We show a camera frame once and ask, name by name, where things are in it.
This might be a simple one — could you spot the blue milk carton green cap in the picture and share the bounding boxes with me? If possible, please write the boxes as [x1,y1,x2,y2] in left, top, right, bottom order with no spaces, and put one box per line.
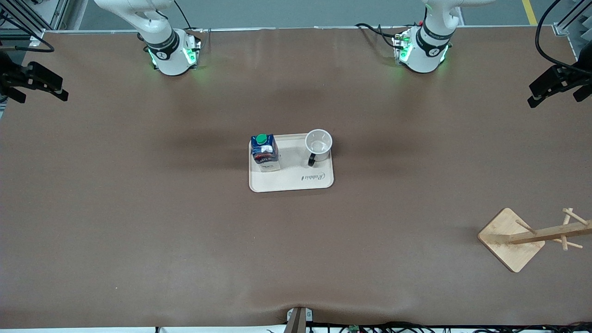
[250,134,281,173]

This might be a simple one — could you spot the black left base cables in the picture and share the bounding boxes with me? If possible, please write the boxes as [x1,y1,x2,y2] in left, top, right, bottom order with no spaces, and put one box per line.
[355,22,404,49]

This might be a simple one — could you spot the wooden mug rack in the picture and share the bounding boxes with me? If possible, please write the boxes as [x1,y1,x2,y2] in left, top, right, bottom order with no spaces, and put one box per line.
[477,208,592,273]

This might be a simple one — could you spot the aluminium frame profile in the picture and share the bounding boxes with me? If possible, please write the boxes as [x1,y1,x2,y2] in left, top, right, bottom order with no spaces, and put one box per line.
[553,0,592,37]
[0,0,88,47]

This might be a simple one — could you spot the black right base cable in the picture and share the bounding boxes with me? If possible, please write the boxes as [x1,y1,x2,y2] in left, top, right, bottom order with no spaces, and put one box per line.
[173,0,205,34]

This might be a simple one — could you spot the cream rectangular plastic tray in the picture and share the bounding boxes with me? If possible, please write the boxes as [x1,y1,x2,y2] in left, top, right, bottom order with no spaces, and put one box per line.
[249,133,334,193]

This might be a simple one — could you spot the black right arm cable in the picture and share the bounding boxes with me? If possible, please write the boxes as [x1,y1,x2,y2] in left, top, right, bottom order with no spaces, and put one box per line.
[0,14,56,53]

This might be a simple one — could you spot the white smiley mug black handle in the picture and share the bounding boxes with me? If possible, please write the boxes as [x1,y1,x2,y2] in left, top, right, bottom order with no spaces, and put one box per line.
[305,129,333,167]

